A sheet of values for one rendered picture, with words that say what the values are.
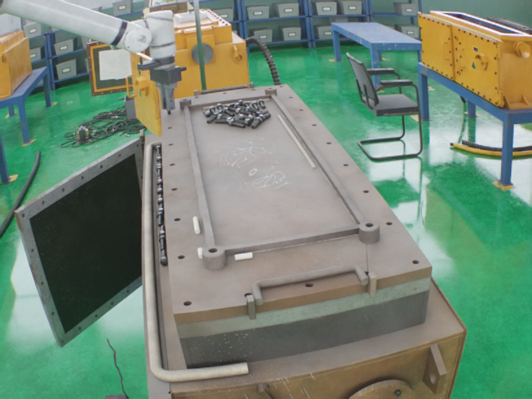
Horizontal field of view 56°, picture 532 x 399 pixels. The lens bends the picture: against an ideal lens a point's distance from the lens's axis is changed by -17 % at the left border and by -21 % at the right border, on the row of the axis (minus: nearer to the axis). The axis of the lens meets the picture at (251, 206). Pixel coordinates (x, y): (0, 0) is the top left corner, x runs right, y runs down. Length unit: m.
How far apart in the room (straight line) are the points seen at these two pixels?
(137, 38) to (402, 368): 1.14
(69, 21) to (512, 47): 3.79
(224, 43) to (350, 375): 3.14
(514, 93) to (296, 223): 3.83
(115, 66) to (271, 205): 4.25
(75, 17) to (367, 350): 1.18
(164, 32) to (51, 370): 1.94
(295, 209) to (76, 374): 2.02
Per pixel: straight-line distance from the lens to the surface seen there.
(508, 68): 4.75
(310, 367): 1.02
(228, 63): 3.92
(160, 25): 1.85
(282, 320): 1.00
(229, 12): 9.58
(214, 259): 1.05
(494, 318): 3.19
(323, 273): 1.01
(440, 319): 1.13
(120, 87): 5.44
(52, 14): 1.65
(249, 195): 1.31
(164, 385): 1.02
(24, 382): 3.09
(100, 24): 1.67
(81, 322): 2.16
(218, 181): 1.40
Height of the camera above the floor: 1.92
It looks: 26 degrees down
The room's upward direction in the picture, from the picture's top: 6 degrees counter-clockwise
